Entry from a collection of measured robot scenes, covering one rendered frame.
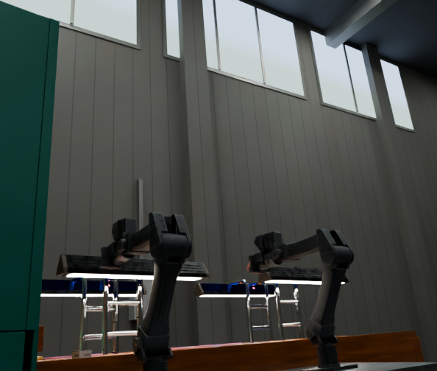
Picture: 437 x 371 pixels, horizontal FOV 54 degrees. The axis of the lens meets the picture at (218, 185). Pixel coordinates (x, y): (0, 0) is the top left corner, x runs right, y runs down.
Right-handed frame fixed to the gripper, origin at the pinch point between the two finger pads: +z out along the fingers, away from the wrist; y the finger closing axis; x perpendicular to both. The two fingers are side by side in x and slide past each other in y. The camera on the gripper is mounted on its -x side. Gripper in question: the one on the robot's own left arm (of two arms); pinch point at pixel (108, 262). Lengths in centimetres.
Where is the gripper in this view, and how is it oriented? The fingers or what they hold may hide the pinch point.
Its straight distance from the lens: 157.7
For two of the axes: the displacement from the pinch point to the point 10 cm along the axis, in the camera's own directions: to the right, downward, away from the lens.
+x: 0.9, 9.3, -3.6
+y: -8.5, -1.2, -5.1
